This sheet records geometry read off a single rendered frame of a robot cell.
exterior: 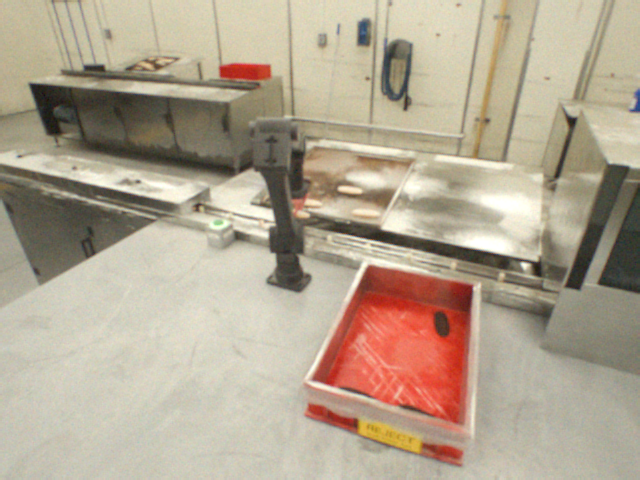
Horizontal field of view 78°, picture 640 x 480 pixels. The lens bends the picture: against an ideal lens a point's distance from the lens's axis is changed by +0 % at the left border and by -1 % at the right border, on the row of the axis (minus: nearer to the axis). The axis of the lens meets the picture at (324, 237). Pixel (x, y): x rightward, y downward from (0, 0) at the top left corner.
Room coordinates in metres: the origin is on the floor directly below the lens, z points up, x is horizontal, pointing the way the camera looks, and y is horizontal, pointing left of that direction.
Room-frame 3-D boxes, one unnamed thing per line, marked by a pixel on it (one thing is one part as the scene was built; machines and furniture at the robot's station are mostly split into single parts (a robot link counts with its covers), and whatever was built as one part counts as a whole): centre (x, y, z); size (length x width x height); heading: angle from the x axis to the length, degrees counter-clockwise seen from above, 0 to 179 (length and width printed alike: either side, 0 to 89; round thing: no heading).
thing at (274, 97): (4.98, 0.91, 0.44); 0.70 x 0.55 x 0.87; 65
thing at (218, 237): (1.24, 0.37, 0.84); 0.08 x 0.08 x 0.11; 65
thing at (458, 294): (0.69, -0.19, 0.88); 0.49 x 0.34 x 0.10; 160
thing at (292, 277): (1.00, 0.11, 0.86); 0.12 x 0.09 x 0.08; 65
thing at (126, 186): (1.70, 1.07, 0.89); 1.25 x 0.18 x 0.09; 65
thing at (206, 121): (5.03, 1.99, 0.51); 3.00 x 1.26 x 1.03; 65
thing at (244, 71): (4.98, 0.91, 0.94); 0.51 x 0.36 x 0.13; 69
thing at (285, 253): (1.02, 0.11, 0.94); 0.09 x 0.05 x 0.10; 178
